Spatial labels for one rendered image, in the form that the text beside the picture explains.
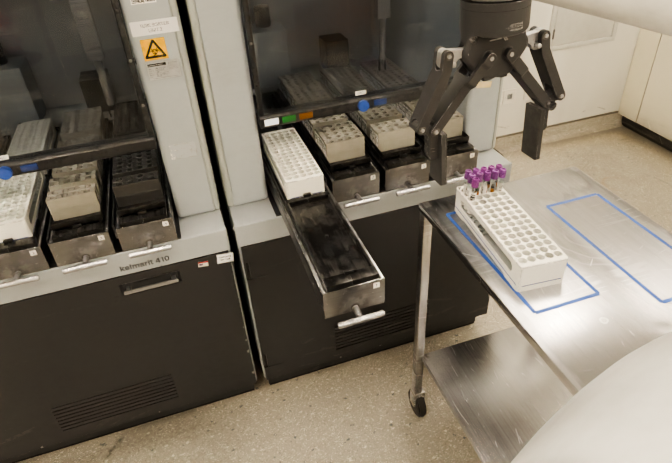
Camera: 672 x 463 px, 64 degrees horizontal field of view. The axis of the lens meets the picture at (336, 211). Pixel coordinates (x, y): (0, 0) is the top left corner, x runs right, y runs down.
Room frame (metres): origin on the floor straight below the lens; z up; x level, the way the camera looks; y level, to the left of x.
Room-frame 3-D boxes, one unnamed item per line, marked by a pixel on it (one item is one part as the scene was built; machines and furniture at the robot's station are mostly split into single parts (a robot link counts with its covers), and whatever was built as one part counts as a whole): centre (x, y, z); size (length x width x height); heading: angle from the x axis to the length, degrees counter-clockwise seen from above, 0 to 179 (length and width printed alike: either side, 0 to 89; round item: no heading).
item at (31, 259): (1.29, 0.86, 0.78); 0.73 x 0.14 x 0.09; 16
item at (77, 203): (1.11, 0.64, 0.85); 0.12 x 0.02 x 0.06; 107
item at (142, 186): (1.16, 0.50, 0.85); 0.12 x 0.02 x 0.06; 107
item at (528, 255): (0.90, -0.36, 0.85); 0.30 x 0.10 x 0.06; 11
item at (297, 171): (1.28, 0.11, 0.83); 0.30 x 0.10 x 0.06; 16
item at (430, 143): (0.57, -0.11, 1.25); 0.03 x 0.01 x 0.05; 107
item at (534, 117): (0.61, -0.26, 1.23); 0.03 x 0.01 x 0.07; 17
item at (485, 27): (0.60, -0.19, 1.36); 0.08 x 0.07 x 0.09; 107
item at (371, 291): (1.11, 0.06, 0.78); 0.73 x 0.14 x 0.09; 16
